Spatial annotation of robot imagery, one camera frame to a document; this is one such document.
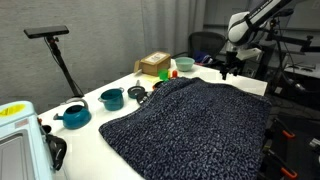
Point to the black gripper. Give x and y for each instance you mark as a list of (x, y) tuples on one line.
[(232, 65)]

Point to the dark blue knitted blanket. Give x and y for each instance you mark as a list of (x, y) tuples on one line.
[(189, 129)]

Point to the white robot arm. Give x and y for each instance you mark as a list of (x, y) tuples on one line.
[(243, 26)]

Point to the black office chair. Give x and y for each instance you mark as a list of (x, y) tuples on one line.
[(203, 47)]

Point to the mint green bowl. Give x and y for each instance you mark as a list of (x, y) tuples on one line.
[(184, 64)]

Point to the green plastic cup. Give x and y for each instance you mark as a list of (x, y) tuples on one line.
[(163, 74)]

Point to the cardboard box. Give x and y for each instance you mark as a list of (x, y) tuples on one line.
[(152, 63)]

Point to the small black toy pan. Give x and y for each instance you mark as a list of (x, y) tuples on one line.
[(134, 91)]

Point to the teal toy pot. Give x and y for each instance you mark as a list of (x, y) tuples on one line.
[(112, 99)]

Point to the teal toy kettle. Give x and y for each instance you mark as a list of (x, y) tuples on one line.
[(76, 116)]

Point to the black oven mitt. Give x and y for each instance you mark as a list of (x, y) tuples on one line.
[(57, 147)]

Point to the light blue toy oven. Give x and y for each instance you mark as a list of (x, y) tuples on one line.
[(23, 151)]

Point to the black camera on tripod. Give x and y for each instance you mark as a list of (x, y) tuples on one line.
[(50, 35)]

